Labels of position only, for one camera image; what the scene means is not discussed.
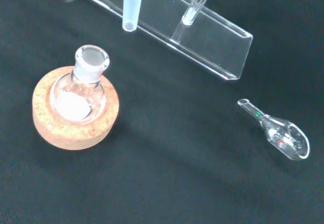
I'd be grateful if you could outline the round cork ring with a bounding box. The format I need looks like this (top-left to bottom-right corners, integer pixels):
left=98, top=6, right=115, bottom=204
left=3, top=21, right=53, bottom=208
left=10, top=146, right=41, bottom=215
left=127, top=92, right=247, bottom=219
left=32, top=66, right=120, bottom=152

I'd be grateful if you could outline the clear acrylic funnel stand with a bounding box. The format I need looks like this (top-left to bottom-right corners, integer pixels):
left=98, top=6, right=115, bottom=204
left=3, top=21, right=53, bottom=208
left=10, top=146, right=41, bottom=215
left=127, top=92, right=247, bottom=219
left=83, top=0, right=254, bottom=81

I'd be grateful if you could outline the clear round-bottom glass flask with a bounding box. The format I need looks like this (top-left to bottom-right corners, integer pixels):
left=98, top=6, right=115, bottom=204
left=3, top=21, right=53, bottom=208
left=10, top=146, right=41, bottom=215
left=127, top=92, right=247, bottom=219
left=49, top=44, right=111, bottom=122

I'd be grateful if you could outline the clear glass weighing funnel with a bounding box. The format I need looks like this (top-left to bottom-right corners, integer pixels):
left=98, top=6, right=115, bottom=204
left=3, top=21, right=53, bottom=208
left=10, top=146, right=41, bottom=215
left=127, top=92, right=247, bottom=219
left=237, top=99, right=310, bottom=162

